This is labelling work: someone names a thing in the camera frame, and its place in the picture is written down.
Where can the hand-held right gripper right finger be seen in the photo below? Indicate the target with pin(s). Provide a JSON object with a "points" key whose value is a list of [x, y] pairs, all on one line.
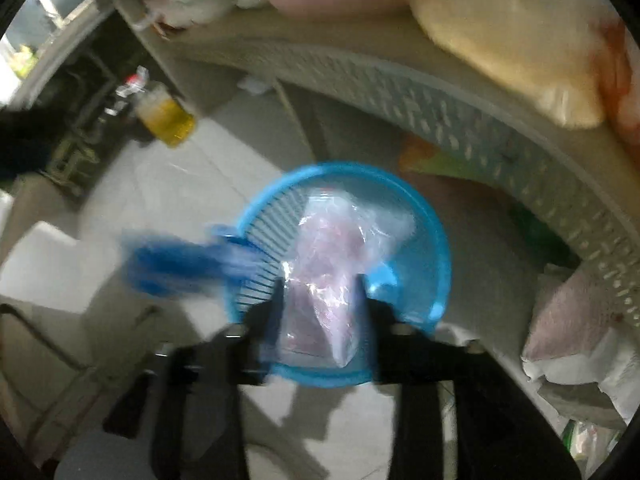
{"points": [[361, 305]]}

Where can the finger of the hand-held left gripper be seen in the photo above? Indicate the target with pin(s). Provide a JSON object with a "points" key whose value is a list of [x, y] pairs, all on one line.
{"points": [[175, 262]]}

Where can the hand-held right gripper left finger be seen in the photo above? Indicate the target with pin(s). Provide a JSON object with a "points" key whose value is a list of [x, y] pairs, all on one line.
{"points": [[272, 312]]}

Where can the clear plastic bag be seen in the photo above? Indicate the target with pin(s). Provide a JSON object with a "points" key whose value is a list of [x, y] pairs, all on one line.
{"points": [[330, 260]]}

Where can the blue plastic basket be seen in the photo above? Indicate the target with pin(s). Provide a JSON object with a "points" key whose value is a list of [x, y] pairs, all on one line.
{"points": [[417, 260]]}

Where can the white foam box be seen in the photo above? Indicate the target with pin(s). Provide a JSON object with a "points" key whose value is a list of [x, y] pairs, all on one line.
{"points": [[55, 265]]}

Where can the yellow oil bottle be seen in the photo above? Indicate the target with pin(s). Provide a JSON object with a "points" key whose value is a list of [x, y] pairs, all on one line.
{"points": [[167, 120]]}

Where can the red capped bottle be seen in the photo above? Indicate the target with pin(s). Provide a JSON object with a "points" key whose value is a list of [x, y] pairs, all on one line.
{"points": [[131, 87]]}

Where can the pink woven sack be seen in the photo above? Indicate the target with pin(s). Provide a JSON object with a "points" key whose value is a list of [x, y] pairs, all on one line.
{"points": [[575, 315]]}

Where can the white sack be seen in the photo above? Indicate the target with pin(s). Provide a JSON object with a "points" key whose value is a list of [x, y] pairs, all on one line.
{"points": [[595, 380]]}

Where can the yellow plastic bag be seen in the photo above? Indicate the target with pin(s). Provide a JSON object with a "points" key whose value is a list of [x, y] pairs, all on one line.
{"points": [[510, 40]]}

